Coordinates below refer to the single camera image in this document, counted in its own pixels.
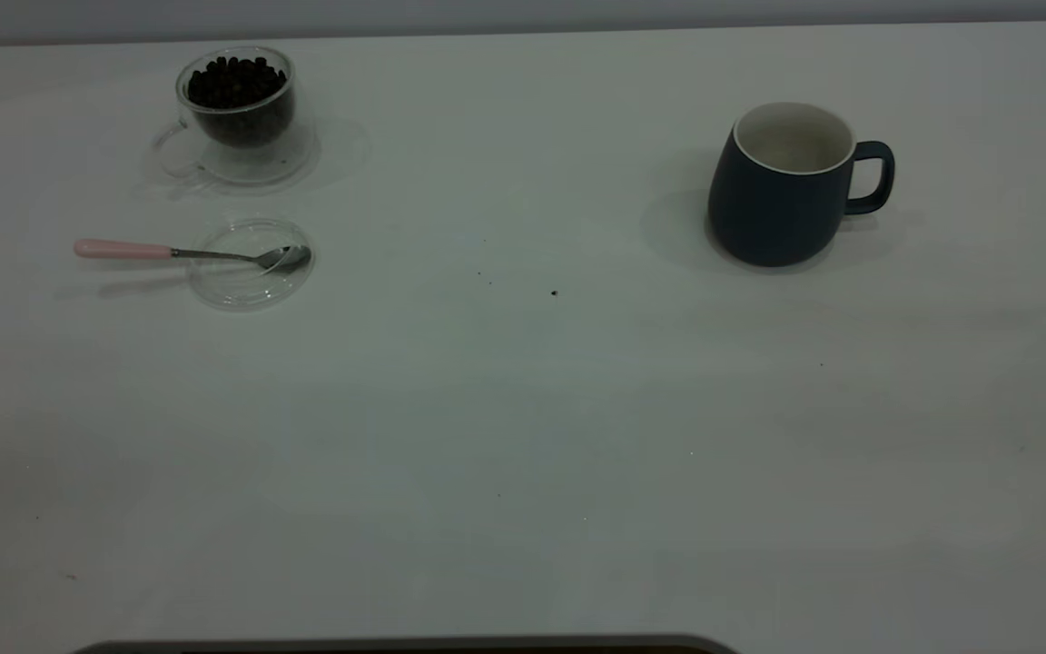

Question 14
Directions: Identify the dark blue-grey ceramic mug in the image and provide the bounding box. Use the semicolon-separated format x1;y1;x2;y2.
706;102;896;269

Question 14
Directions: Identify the pink-handled metal spoon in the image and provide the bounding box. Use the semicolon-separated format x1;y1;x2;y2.
74;239;312;272

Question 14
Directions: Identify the pile of coffee beans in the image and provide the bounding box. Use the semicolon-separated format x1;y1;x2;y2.
187;56;295;148

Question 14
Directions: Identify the clear round glass lid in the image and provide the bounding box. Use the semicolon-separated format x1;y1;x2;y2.
189;216;315;312

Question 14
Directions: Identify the clear double-wall glass cup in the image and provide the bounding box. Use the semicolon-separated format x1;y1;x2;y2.
151;45;320;190

